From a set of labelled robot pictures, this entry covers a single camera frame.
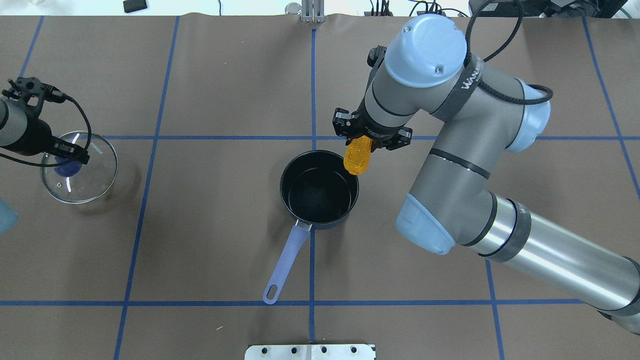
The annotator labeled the glass pot lid blue knob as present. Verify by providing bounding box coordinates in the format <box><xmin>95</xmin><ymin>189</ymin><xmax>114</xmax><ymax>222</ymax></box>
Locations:
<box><xmin>40</xmin><ymin>130</ymin><xmax>119</xmax><ymax>204</ymax></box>

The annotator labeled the aluminium frame post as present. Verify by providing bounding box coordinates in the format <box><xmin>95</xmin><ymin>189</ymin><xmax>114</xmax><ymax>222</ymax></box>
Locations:
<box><xmin>301</xmin><ymin>0</ymin><xmax>326</xmax><ymax>23</ymax></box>

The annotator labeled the dark blue saucepan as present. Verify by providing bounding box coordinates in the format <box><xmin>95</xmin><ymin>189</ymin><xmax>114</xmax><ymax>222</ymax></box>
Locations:
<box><xmin>262</xmin><ymin>149</ymin><xmax>359</xmax><ymax>305</ymax></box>

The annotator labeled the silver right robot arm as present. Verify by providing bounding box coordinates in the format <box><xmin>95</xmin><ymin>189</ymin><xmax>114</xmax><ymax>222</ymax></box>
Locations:
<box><xmin>333</xmin><ymin>14</ymin><xmax>639</xmax><ymax>335</ymax></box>

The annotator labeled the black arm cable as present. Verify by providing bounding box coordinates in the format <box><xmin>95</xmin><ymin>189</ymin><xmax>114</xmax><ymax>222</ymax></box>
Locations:
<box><xmin>0</xmin><ymin>95</ymin><xmax>93</xmax><ymax>168</ymax></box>

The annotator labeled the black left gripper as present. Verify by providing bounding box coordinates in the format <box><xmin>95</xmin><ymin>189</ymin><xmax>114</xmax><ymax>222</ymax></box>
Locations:
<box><xmin>1</xmin><ymin>77</ymin><xmax>90</xmax><ymax>165</ymax></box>

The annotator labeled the yellow plastic corn cob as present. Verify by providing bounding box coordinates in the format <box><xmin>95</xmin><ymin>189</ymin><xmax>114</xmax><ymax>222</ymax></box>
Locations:
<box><xmin>343</xmin><ymin>136</ymin><xmax>373</xmax><ymax>176</ymax></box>

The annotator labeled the white camera mast base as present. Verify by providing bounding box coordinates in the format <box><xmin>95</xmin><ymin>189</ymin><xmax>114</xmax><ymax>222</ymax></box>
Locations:
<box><xmin>244</xmin><ymin>343</ymin><xmax>377</xmax><ymax>360</ymax></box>

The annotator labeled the small black square device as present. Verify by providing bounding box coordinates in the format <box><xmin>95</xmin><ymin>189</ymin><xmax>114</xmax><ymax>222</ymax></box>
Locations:
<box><xmin>122</xmin><ymin>0</ymin><xmax>148</xmax><ymax>14</ymax></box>

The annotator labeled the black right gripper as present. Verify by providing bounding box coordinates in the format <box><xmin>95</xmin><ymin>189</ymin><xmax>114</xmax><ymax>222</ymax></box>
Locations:
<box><xmin>333</xmin><ymin>46</ymin><xmax>413</xmax><ymax>152</ymax></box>

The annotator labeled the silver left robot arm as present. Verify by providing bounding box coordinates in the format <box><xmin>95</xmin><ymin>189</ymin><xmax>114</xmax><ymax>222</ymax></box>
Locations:
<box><xmin>0</xmin><ymin>76</ymin><xmax>93</xmax><ymax>176</ymax></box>

